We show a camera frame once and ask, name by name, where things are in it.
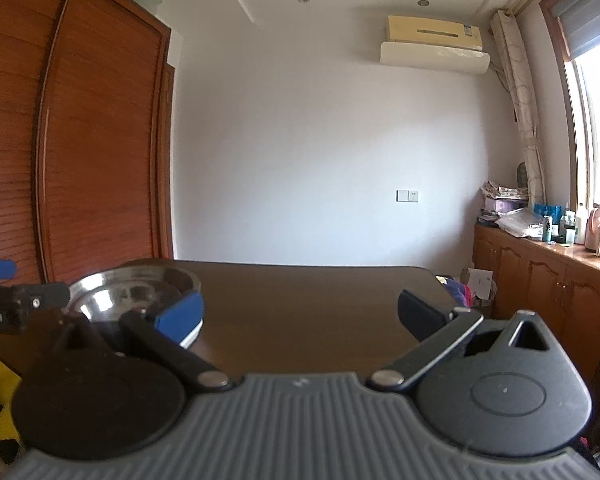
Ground beige wall air conditioner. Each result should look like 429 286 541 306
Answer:
386 15 483 52

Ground large steel bowl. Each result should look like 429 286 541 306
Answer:
66 267 203 348

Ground colourful cloth pile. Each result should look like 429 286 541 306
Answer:
436 275 473 306

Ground clear plastic bags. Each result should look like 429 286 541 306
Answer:
495 208 548 238

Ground folded patterned cloth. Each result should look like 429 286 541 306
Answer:
481 181 528 200

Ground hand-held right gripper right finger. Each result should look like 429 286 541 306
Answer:
370 288 564 393

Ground brown wooden cabinet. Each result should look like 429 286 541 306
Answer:
472 222 600 381

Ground cream patterned curtain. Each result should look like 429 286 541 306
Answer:
491 9 546 206

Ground wooden framed window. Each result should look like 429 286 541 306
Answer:
540 0 600 271

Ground pink purple box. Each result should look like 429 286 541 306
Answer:
485 197 528 213

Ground brown wooden wardrobe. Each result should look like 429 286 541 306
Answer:
0 0 176 286

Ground pink thermos jug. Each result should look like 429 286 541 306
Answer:
585 203 600 251

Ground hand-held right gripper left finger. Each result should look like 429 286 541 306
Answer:
35 290 236 396

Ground white cardboard box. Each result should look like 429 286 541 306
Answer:
460 267 496 306

